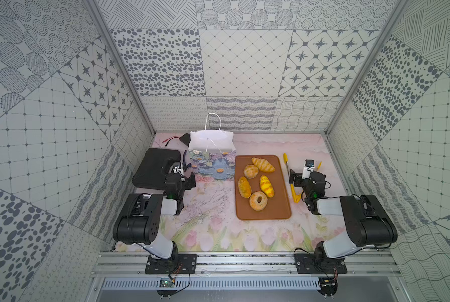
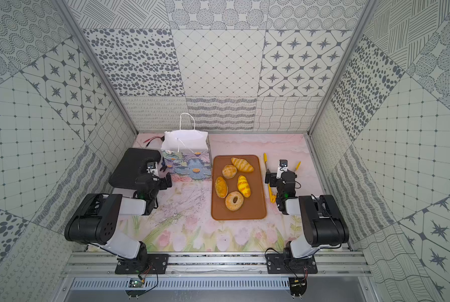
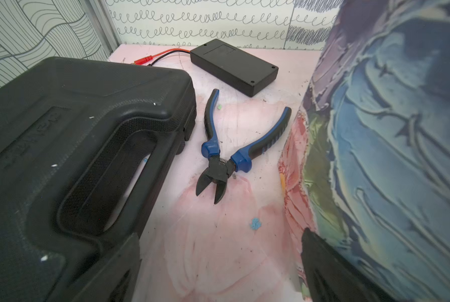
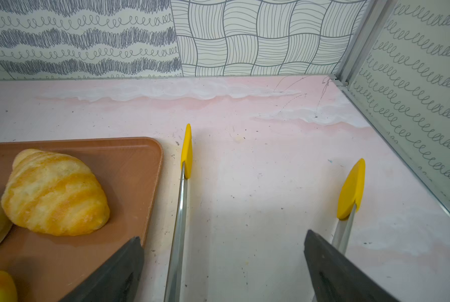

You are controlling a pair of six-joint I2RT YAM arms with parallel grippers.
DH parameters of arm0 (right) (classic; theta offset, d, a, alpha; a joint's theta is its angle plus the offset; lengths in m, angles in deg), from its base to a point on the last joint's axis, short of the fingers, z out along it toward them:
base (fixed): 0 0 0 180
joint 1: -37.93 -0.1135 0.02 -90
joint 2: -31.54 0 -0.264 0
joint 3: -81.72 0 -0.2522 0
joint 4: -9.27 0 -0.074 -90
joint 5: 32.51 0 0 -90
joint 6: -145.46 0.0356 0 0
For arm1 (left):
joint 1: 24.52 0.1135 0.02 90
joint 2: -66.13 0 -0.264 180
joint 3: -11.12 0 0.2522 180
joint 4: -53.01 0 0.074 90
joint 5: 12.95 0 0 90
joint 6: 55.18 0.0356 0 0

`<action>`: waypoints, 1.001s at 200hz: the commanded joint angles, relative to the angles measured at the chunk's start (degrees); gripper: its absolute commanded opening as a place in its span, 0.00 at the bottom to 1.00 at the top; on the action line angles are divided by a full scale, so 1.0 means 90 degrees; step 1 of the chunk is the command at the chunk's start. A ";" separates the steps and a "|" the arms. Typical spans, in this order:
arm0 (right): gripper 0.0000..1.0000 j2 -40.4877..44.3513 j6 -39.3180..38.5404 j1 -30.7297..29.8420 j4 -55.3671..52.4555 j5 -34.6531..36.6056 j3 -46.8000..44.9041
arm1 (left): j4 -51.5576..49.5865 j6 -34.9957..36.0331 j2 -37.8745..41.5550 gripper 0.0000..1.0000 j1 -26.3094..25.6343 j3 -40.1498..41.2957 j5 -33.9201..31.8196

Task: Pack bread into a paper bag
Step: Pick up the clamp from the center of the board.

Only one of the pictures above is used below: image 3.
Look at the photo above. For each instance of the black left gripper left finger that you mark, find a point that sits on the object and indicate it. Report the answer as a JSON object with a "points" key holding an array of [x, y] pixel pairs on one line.
{"points": [[112, 278]]}

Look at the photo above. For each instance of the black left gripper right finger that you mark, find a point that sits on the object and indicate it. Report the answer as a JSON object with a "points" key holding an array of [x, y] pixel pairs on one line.
{"points": [[330, 277]]}

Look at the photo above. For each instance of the floral paper gift bag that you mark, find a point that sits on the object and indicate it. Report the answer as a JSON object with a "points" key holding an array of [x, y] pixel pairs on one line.
{"points": [[366, 165]]}

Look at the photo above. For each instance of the floral table mat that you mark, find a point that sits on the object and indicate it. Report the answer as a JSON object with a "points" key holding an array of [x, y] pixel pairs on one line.
{"points": [[239, 249]]}

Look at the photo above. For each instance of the blue black cutting pliers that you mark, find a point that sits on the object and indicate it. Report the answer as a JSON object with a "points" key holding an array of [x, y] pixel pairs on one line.
{"points": [[219, 170]]}

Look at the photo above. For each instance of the black battery box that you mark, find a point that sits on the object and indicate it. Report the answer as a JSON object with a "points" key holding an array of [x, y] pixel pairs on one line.
{"points": [[240, 70]]}

